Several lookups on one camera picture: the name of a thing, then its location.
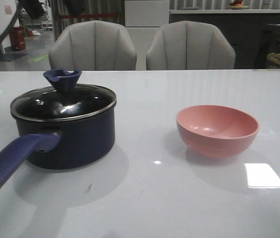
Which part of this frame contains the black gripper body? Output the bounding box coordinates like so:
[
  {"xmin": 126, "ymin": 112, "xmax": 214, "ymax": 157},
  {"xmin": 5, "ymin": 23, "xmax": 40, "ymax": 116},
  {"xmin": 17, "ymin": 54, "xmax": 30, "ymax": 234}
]
[{"xmin": 18, "ymin": 0, "xmax": 85, "ymax": 19}]

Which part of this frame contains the glass lid blue knob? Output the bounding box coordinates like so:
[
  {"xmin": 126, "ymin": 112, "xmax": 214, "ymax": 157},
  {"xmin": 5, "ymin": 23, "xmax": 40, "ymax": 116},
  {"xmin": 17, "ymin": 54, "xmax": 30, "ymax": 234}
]
[{"xmin": 10, "ymin": 69, "xmax": 116, "ymax": 122}]

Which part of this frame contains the pink bowl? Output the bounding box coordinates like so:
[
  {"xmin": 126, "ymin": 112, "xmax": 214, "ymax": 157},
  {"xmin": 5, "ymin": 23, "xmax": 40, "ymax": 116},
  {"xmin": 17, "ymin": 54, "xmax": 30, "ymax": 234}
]
[{"xmin": 176, "ymin": 105, "xmax": 259, "ymax": 158}]

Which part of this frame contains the red bin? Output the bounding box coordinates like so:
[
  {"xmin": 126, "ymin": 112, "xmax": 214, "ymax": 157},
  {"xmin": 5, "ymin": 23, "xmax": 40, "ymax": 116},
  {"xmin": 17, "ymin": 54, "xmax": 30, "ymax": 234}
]
[{"xmin": 9, "ymin": 27, "xmax": 26, "ymax": 51}]

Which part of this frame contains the red barrier belt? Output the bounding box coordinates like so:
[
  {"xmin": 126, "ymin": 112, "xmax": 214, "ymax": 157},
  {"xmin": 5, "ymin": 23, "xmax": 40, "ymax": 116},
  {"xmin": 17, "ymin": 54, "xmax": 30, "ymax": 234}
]
[{"xmin": 58, "ymin": 12, "xmax": 119, "ymax": 19}]

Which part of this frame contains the left grey upholstered chair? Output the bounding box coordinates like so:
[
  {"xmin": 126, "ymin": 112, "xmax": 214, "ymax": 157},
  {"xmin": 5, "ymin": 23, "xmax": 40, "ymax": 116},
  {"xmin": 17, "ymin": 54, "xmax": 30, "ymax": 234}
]
[{"xmin": 49, "ymin": 20, "xmax": 137, "ymax": 71}]

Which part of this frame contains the grey upholstered chair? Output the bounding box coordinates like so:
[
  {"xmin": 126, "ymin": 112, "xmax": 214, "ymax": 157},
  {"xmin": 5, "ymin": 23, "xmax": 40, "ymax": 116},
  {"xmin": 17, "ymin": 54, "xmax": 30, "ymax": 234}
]
[
  {"xmin": 146, "ymin": 21, "xmax": 235, "ymax": 70},
  {"xmin": 49, "ymin": 20, "xmax": 137, "ymax": 71}
]

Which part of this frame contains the white cabinet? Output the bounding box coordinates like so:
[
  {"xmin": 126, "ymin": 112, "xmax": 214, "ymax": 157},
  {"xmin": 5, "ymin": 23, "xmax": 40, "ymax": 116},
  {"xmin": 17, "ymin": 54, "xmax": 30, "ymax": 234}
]
[{"xmin": 124, "ymin": 0, "xmax": 169, "ymax": 70}]

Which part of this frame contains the dark blue saucepan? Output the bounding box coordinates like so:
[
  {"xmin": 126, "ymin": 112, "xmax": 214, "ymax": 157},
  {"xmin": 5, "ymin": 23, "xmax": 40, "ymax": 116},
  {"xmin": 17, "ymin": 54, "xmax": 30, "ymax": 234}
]
[{"xmin": 0, "ymin": 84, "xmax": 117, "ymax": 209}]

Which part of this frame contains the right grey upholstered chair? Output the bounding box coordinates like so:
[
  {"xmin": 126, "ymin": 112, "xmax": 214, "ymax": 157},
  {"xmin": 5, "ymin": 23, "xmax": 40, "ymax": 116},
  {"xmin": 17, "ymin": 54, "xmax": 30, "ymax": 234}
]
[{"xmin": 146, "ymin": 21, "xmax": 235, "ymax": 70}]

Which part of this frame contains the fruit plate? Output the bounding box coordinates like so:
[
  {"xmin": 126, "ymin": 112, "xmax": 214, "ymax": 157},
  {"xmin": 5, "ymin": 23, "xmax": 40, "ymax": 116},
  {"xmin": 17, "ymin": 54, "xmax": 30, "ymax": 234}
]
[{"xmin": 227, "ymin": 0, "xmax": 249, "ymax": 10}]

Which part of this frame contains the dark counter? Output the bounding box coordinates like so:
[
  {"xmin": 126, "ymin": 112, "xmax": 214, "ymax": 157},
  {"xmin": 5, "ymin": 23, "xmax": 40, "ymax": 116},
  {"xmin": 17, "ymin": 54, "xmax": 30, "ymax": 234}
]
[{"xmin": 169, "ymin": 9, "xmax": 280, "ymax": 69}]

